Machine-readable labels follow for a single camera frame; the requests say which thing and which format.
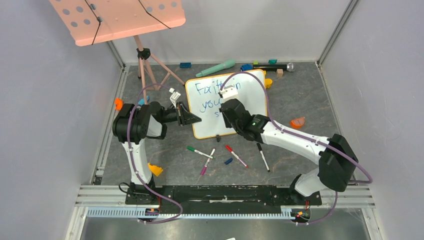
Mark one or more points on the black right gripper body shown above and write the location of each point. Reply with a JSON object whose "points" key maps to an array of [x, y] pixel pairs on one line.
{"points": [[227, 117]]}

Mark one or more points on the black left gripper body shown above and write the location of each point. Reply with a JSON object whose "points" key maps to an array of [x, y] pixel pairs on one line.
{"points": [[179, 110]]}

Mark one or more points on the yellow framed whiteboard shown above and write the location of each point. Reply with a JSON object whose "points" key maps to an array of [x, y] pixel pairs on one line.
{"points": [[204, 100]]}

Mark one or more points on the blue marker cap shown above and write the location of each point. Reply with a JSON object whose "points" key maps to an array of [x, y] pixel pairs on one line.
{"points": [[227, 162]]}

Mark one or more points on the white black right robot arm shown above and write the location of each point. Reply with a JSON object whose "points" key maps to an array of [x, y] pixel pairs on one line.
{"points": [[333, 156]]}

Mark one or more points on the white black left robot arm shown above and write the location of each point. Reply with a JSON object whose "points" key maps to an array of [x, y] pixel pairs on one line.
{"points": [[134, 124]]}

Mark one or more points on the green whiteboard marker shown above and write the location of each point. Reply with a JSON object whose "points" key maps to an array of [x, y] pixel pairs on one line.
{"points": [[199, 152]]}

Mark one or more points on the red whiteboard marker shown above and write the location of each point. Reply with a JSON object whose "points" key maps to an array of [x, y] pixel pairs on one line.
{"points": [[236, 156]]}

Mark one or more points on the black whiteboard marker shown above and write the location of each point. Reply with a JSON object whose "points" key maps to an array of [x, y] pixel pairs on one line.
{"points": [[263, 157]]}

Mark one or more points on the pink whiteboard marker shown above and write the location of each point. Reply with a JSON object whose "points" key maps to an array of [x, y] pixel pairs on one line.
{"points": [[207, 162]]}

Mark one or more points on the yellow cylinder toy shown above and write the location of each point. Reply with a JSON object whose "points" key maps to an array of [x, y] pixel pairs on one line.
{"points": [[268, 82]]}

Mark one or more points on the dark blue brick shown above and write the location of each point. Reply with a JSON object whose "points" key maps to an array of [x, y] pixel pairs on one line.
{"points": [[185, 65]]}

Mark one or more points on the blue brick behind board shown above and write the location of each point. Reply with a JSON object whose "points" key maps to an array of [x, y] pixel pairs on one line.
{"points": [[246, 67]]}

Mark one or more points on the teal toy tube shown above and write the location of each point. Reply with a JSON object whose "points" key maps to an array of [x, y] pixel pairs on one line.
{"points": [[216, 68]]}

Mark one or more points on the tan wooden cube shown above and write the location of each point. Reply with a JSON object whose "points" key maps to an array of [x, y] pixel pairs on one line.
{"points": [[279, 72]]}

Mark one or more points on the yellow wedge block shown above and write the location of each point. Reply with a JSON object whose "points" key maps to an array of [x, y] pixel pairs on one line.
{"points": [[156, 170]]}

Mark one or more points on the orange half-round block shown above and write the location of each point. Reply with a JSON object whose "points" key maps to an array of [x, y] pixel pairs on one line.
{"points": [[297, 123]]}

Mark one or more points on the orange toy block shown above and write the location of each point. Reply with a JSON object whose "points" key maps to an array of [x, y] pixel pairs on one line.
{"points": [[118, 104]]}

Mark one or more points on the teal triangle block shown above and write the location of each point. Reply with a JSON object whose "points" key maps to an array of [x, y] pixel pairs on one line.
{"points": [[272, 61]]}

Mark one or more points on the black silver microphone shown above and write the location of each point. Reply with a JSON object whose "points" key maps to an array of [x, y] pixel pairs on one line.
{"points": [[289, 67]]}

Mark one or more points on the pink music stand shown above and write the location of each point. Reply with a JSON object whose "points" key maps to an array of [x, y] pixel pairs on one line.
{"points": [[96, 21]]}

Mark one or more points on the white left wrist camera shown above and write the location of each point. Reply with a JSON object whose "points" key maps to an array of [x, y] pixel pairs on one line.
{"points": [[174, 96]]}

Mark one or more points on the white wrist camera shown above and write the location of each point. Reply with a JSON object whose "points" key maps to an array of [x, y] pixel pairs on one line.
{"points": [[229, 93], [174, 96]]}

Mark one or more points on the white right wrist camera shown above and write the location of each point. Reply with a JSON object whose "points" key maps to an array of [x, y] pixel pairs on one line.
{"points": [[229, 93]]}

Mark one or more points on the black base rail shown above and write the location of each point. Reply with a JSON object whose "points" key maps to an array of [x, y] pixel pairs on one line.
{"points": [[220, 199]]}

